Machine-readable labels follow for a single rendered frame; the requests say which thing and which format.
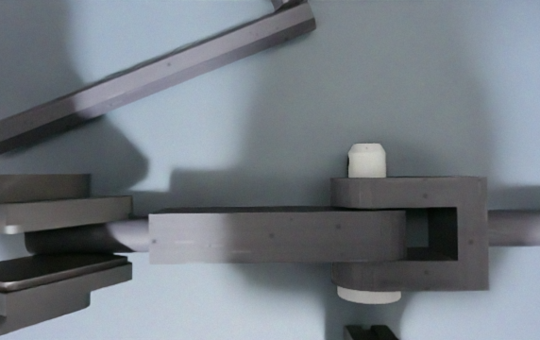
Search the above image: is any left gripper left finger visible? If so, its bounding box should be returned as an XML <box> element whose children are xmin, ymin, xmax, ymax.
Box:
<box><xmin>344</xmin><ymin>325</ymin><xmax>373</xmax><ymax>340</ymax></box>

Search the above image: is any white clevis pin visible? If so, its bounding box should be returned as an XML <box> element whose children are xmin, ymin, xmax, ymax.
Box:
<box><xmin>338</xmin><ymin>144</ymin><xmax>401</xmax><ymax>304</ymax></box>

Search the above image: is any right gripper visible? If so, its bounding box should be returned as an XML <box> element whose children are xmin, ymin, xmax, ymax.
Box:
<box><xmin>0</xmin><ymin>174</ymin><xmax>133</xmax><ymax>336</ymax></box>

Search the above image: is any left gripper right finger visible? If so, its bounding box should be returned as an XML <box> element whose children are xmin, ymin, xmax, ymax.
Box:
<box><xmin>367</xmin><ymin>325</ymin><xmax>398</xmax><ymax>340</ymax></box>

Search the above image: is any dark grey clevis fork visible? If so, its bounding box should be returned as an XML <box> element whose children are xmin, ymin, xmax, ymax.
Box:
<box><xmin>329</xmin><ymin>176</ymin><xmax>540</xmax><ymax>292</ymax></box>

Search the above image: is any black l-shaped hex key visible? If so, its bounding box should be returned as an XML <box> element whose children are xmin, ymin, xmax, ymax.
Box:
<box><xmin>0</xmin><ymin>0</ymin><xmax>316</xmax><ymax>154</ymax></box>

